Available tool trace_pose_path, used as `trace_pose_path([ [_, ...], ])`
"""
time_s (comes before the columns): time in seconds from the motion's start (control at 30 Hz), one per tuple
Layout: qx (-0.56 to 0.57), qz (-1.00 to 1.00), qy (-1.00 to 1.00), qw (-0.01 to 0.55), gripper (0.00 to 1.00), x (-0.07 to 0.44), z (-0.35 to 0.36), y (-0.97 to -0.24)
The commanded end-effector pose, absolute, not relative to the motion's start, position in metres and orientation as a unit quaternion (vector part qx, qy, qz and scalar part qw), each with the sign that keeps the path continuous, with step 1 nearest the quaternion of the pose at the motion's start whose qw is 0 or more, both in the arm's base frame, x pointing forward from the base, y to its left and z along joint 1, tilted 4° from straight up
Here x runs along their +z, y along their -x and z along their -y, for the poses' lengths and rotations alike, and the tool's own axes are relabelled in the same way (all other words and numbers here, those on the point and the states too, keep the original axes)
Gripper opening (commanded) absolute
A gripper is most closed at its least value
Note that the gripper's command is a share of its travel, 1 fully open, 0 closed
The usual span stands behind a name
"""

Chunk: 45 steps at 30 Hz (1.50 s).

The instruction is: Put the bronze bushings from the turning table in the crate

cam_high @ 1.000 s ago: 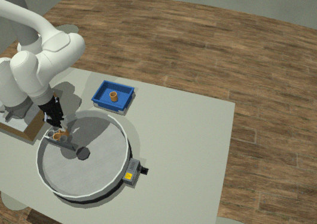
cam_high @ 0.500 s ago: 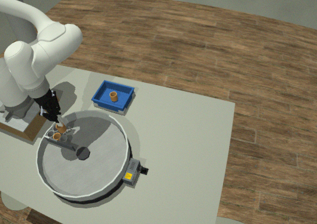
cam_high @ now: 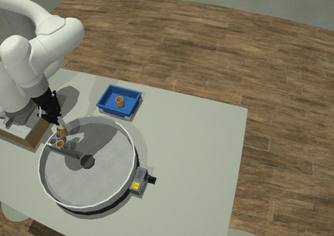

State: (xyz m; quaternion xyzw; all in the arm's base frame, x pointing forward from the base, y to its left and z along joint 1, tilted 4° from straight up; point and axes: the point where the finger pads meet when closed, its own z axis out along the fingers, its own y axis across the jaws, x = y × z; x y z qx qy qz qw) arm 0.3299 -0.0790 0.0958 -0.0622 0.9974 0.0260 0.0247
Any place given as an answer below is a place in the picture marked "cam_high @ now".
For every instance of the blue crate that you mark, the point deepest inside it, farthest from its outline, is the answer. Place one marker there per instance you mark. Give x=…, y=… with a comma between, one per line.
x=108, y=104

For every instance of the bronze bushing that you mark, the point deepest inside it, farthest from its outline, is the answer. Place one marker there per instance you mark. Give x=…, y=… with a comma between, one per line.
x=62, y=132
x=119, y=101
x=60, y=143

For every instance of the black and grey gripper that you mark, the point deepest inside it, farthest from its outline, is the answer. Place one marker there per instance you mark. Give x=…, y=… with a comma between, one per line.
x=49, y=103

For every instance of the grey metal bushing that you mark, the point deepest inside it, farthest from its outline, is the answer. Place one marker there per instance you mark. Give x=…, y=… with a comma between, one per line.
x=68, y=146
x=60, y=137
x=53, y=141

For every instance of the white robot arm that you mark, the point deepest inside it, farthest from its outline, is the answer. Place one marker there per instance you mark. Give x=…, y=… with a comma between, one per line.
x=26, y=67

